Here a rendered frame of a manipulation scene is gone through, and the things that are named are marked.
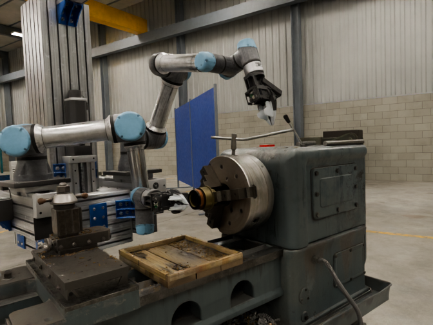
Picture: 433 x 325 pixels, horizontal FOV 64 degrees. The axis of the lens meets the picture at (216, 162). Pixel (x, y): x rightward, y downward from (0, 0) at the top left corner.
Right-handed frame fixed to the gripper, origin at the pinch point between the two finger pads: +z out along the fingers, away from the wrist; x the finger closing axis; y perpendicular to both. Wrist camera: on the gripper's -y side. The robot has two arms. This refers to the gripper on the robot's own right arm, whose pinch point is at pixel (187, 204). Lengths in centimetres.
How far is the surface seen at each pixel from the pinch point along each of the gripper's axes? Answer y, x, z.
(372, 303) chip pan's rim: -78, -52, 27
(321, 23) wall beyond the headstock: -894, 382, -551
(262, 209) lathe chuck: -25.8, -4.5, 11.7
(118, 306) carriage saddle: 34.8, -18.9, 19.7
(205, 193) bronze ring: -8.1, 2.7, 0.3
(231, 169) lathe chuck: -19.3, 10.9, 2.3
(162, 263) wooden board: 10.5, -19.1, -0.9
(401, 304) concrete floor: -200, -107, -15
